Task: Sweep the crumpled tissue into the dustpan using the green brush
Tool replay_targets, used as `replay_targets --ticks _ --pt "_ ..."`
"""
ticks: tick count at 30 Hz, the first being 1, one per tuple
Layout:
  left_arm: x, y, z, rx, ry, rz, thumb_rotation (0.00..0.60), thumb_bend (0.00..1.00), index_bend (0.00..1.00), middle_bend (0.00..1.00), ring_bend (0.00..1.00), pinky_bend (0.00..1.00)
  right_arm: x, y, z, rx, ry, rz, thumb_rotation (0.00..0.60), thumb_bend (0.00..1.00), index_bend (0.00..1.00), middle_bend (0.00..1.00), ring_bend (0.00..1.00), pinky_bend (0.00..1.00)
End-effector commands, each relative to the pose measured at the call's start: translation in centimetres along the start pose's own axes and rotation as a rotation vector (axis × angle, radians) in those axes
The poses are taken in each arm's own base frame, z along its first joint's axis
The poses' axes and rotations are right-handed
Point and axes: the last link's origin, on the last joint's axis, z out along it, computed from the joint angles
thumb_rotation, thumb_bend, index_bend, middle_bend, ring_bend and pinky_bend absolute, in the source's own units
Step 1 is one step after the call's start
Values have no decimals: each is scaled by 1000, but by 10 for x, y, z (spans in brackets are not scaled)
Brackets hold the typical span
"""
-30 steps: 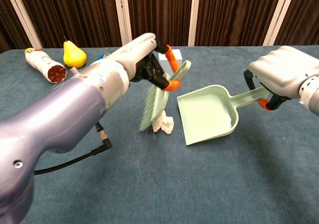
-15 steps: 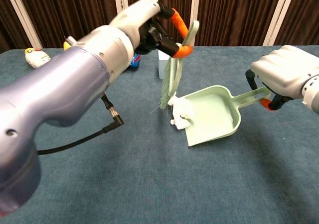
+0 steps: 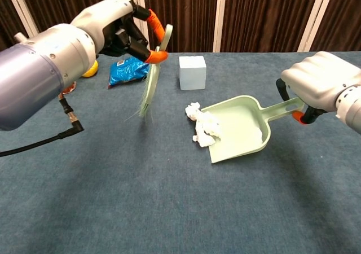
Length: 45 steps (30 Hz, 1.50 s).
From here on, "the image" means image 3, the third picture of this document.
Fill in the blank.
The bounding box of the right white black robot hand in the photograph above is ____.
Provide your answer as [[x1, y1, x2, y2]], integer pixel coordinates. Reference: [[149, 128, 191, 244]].
[[275, 51, 361, 126]]

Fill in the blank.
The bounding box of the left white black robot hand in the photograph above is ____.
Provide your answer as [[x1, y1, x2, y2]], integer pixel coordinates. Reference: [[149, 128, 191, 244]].
[[70, 0, 169, 65]]

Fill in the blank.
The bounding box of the mint green hand broom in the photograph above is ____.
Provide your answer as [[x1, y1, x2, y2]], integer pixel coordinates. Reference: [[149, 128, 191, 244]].
[[125, 24, 174, 125]]

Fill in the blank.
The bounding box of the mint green dustpan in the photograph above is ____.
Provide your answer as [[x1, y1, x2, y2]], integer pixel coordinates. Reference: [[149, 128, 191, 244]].
[[201, 95, 306, 164]]

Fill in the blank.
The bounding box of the white paper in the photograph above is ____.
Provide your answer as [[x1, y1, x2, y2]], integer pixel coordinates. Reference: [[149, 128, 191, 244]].
[[184, 102, 222, 147]]

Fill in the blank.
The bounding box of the brown curtain partition panel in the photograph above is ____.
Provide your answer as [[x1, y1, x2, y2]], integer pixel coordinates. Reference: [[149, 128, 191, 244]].
[[135, 0, 223, 54], [11, 0, 144, 54], [0, 0, 43, 51], [303, 0, 361, 53], [214, 0, 322, 54]]

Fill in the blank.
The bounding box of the yellow pear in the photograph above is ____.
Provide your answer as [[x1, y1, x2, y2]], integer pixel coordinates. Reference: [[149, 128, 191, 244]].
[[82, 59, 99, 78]]

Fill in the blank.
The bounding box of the blue snack bag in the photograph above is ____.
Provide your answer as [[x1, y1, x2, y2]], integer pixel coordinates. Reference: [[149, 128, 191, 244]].
[[107, 55, 150, 90]]

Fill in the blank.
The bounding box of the white drink bottle yellow cap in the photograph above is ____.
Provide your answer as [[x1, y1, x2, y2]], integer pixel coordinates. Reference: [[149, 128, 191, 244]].
[[59, 80, 77, 96]]

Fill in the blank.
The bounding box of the pale blue cube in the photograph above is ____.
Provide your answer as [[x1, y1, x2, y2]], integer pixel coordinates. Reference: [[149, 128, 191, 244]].
[[178, 55, 208, 91]]

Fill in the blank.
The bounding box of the blue felt table mat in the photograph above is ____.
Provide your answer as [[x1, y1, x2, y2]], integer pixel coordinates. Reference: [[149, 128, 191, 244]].
[[0, 50, 361, 254]]

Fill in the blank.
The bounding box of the black arm cable with connector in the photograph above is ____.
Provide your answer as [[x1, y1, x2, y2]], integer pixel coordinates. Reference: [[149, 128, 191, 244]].
[[0, 91, 85, 157]]

